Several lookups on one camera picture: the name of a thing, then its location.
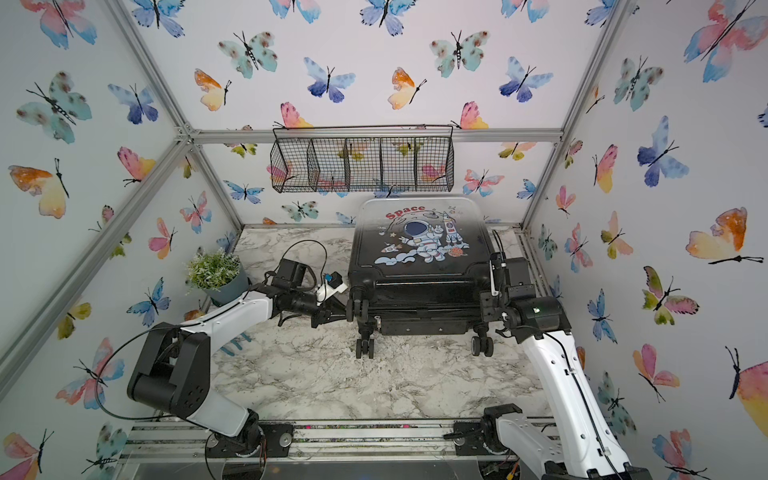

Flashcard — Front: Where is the space print kids suitcase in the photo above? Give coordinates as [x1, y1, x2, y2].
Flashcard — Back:
[347, 196, 494, 357]

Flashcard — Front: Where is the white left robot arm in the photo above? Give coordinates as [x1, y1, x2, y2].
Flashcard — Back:
[127, 283, 347, 458]

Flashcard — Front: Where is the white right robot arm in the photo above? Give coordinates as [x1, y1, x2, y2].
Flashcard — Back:
[444, 252, 651, 479]

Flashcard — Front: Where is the blue flower pot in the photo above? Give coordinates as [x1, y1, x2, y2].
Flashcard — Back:
[205, 267, 250, 306]

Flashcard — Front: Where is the green artificial plant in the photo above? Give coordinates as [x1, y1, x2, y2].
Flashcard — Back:
[186, 250, 242, 291]

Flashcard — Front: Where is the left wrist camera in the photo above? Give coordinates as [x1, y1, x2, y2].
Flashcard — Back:
[277, 257, 349, 301]

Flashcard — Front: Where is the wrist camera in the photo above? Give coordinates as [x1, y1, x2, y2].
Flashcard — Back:
[277, 257, 349, 301]
[489, 252, 507, 297]

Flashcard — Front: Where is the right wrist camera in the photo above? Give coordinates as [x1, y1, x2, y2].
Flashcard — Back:
[489, 252, 507, 297]

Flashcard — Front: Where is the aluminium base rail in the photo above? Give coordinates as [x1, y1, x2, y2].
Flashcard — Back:
[120, 418, 517, 464]

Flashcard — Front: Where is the black wire wall basket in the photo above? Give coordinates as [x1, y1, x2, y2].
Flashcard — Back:
[268, 124, 455, 196]

